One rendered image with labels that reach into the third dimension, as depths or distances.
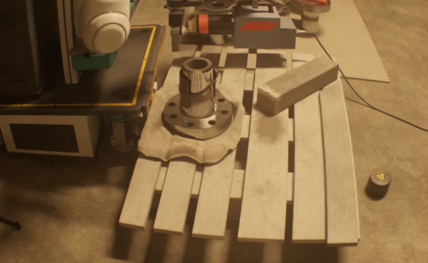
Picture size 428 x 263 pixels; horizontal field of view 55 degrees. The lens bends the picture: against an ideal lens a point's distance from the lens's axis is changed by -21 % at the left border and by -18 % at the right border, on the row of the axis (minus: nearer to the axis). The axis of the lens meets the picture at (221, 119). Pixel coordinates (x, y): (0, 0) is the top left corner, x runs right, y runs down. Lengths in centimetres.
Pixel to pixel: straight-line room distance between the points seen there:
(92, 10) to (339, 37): 194
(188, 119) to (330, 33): 144
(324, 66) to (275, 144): 52
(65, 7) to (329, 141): 114
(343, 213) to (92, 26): 100
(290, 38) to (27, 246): 152
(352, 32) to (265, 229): 188
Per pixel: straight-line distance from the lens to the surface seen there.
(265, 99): 199
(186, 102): 184
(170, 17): 169
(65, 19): 180
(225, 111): 192
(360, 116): 233
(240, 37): 221
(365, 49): 295
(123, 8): 142
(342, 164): 177
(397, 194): 196
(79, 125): 182
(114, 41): 140
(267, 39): 223
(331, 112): 202
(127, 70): 195
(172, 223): 155
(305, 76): 210
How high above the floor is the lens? 131
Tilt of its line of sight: 37 degrees down
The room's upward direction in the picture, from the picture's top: 1 degrees clockwise
